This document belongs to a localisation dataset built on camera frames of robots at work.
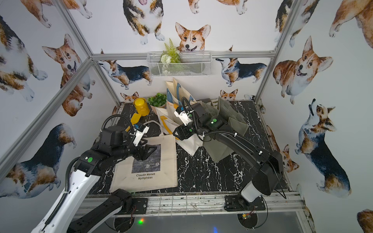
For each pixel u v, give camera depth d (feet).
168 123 2.73
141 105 3.50
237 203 2.25
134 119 3.60
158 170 2.76
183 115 2.17
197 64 3.03
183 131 2.10
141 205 2.42
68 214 1.31
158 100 3.40
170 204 2.47
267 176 1.32
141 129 1.92
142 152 1.90
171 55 2.69
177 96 3.48
